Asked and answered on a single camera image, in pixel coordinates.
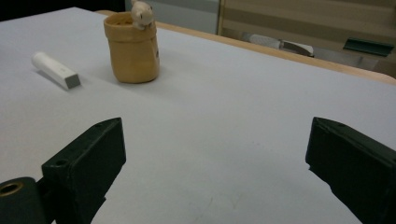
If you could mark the white tube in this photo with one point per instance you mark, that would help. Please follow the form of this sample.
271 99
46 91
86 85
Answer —
54 70

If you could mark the wooden shelf unit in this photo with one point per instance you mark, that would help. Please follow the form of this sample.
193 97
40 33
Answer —
308 23

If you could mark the yellow bag-shaped pen holder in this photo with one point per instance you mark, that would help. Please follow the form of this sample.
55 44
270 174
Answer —
133 53

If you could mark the beige animal figurine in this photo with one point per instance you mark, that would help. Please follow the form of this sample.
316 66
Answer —
142 14

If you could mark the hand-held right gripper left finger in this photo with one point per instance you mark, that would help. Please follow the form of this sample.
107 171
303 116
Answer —
84 168

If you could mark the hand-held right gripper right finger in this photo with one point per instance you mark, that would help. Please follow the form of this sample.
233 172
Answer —
358 168

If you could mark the green tray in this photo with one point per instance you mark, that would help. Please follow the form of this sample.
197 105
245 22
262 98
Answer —
368 46

